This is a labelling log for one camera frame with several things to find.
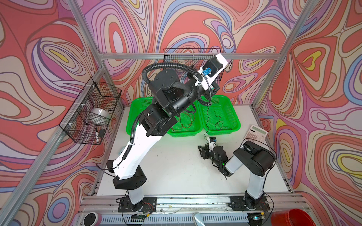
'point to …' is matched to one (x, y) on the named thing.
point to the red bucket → (291, 217)
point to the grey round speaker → (90, 219)
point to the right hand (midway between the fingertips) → (202, 148)
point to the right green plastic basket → (220, 117)
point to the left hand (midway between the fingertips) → (222, 60)
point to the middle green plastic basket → (189, 122)
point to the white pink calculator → (256, 134)
